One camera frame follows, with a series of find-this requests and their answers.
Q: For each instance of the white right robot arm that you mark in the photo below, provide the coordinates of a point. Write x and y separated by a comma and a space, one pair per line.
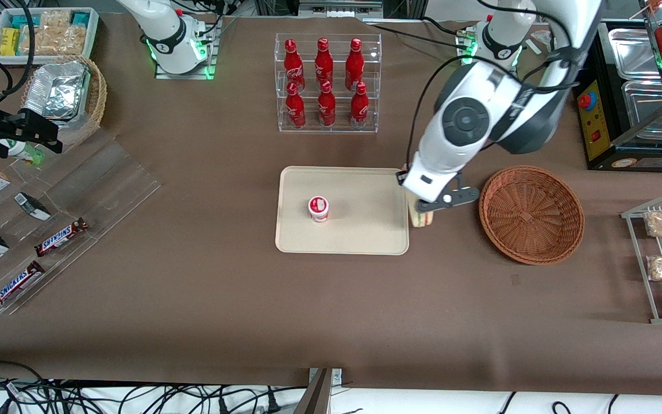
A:
170, 34

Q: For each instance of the large bag of crackers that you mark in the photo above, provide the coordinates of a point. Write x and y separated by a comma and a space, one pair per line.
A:
58, 41

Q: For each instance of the red white yogurt cup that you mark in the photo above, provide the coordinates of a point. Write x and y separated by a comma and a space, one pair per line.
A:
318, 209

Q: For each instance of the red cola bottle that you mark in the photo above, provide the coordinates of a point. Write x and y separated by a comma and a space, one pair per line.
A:
293, 63
326, 108
359, 109
295, 109
323, 60
354, 63

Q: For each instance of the clear acrylic display stand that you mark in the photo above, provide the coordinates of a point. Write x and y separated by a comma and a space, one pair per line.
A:
107, 184

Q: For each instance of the brown wicker basket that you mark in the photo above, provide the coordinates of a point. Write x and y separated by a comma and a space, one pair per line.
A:
529, 215

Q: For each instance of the aluminium frame profile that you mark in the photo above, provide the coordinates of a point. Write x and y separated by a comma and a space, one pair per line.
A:
339, 6

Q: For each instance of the metal mounting bracket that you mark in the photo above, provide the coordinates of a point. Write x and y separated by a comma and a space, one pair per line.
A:
322, 394

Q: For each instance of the stack of foil containers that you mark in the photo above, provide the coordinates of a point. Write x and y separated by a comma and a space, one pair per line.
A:
55, 92

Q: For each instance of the triangle sandwich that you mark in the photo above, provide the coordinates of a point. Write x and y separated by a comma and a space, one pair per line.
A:
421, 219

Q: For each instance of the light wicker basket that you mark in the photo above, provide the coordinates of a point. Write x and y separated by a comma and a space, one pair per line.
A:
96, 98

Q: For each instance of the white plastic bin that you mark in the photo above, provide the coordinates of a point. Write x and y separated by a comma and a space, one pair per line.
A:
94, 31

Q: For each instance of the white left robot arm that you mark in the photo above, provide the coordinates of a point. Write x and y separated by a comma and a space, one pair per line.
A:
469, 118

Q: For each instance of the small white tag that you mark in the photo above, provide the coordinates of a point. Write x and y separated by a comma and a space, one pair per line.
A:
532, 47

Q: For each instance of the yellow snack pack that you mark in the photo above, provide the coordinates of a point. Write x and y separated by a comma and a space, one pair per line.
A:
9, 41

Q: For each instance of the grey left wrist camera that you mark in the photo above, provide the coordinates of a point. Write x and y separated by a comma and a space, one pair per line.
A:
446, 199

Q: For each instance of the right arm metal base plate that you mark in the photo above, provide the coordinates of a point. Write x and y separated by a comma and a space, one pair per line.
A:
210, 69

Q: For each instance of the Snickers chocolate bar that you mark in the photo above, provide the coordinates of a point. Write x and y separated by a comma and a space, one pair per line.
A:
16, 285
61, 237

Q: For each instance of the clear acrylic bottle rack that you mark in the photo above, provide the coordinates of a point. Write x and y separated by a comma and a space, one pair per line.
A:
328, 129

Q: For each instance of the teal snack pack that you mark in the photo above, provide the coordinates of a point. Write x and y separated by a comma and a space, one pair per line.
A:
81, 18
20, 21

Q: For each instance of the green white small bottle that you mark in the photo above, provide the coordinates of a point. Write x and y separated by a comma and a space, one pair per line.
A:
27, 153

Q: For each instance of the beige plastic tray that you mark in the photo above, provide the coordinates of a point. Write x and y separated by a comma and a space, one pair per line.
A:
365, 224

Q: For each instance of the small bag of crackers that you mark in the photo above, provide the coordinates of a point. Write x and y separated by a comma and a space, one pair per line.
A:
55, 18

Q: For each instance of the steel warmer pan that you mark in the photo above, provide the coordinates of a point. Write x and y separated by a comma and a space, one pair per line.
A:
632, 54
647, 106

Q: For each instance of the black food warmer appliance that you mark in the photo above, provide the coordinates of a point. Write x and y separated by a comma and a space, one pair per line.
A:
601, 138

